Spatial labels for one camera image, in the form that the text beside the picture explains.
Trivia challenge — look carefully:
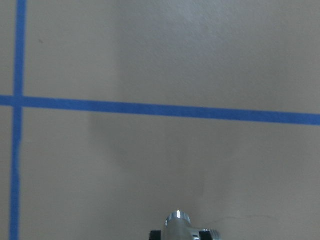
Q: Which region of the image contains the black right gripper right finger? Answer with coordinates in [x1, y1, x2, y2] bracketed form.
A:
[199, 231, 212, 240]

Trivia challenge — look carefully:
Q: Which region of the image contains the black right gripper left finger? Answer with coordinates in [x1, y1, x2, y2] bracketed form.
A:
[149, 230, 162, 240]

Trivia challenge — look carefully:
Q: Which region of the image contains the chrome elbow pipe fitting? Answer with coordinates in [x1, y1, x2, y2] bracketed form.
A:
[163, 210, 222, 240]

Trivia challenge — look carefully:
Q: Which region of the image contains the brown paper table mat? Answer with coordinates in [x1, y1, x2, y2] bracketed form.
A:
[0, 0, 320, 240]

